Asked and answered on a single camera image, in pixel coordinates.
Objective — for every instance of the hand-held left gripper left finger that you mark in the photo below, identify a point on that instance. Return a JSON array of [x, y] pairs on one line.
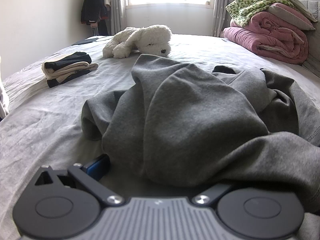
[[97, 167]]

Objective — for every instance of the beige folded garment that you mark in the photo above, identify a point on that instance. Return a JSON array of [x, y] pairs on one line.
[[75, 67]]

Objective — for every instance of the pink folded quilt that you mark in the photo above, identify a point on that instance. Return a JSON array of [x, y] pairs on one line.
[[275, 37]]

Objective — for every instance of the dark navy folded garment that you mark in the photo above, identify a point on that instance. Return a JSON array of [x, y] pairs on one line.
[[62, 81]]

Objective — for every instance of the black folded garment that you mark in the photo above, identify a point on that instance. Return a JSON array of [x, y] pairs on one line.
[[72, 57]]

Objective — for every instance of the grey curtain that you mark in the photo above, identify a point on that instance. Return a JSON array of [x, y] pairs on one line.
[[221, 10], [117, 5]]

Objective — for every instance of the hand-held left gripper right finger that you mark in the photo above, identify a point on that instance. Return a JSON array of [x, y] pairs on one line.
[[212, 193]]

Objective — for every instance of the green patterned blanket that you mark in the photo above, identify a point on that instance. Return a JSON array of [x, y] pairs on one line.
[[250, 2]]

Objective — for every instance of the pale pink pillow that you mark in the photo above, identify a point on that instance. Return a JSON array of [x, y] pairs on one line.
[[292, 15]]

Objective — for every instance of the grey t-shirt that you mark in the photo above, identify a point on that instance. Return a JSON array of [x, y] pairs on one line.
[[200, 117]]

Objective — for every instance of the white plush dog toy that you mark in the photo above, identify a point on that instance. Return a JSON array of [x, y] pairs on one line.
[[150, 37]]

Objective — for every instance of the dark hanging coat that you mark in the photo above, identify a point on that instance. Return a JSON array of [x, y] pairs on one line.
[[92, 7]]

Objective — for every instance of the dark tablet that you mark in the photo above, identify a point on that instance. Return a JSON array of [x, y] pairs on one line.
[[86, 41]]

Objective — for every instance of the white garment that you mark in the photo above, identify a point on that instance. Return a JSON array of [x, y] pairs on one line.
[[3, 97]]

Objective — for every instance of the grey quilted headboard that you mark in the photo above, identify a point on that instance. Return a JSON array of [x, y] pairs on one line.
[[313, 45]]

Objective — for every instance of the bed with grey sheet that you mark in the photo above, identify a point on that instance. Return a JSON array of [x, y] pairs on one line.
[[50, 120]]

